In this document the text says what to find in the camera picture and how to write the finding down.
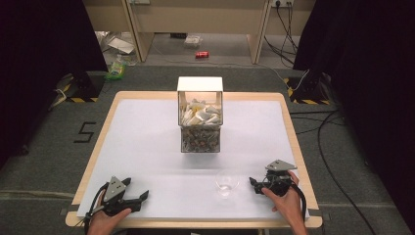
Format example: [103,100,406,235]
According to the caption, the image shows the green packet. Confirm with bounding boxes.
[105,61,127,81]

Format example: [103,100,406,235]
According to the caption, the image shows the person's right hand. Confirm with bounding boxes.
[261,169,307,227]

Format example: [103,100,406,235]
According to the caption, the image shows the black curtain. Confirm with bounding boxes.
[0,0,110,170]
[293,0,415,226]

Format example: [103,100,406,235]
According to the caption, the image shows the white paper sheet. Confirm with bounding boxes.
[76,99,311,219]

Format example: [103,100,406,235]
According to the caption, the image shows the person's left hand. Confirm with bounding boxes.
[86,190,133,235]

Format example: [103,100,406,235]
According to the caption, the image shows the pile of white packets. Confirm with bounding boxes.
[180,98,223,126]

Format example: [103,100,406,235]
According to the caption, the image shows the left hand-held gripper cable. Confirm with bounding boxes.
[83,181,110,234]

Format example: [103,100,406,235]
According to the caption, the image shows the black cables from socket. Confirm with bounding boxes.
[263,2,300,67]

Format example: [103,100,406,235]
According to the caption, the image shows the right hand-held gripper cable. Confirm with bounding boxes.
[289,181,308,223]

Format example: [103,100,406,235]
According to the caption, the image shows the white cardboard sheets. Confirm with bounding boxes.
[95,30,137,56]

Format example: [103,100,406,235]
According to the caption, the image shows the beige wooden desk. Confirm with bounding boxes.
[81,0,317,66]

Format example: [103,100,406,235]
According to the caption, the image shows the wooden table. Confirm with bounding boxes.
[65,90,324,229]

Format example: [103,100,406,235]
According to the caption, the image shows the hand-held gripper cable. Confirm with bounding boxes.
[83,181,110,234]
[289,181,308,223]

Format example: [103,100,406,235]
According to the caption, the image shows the clear container with white lid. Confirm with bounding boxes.
[176,75,225,154]

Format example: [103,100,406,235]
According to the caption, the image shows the clear plastic bag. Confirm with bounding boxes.
[183,34,204,50]

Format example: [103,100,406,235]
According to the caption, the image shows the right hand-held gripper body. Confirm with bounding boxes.
[257,159,299,198]

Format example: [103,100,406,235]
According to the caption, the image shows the black floor cable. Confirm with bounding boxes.
[289,109,380,235]

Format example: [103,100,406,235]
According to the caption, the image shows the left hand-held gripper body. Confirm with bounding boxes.
[101,175,144,217]

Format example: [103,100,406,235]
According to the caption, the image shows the black stand base striped tape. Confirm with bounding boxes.
[283,75,331,106]
[54,70,109,104]

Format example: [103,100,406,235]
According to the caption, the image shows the pile of dark small pieces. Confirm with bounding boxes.
[181,125,221,153]

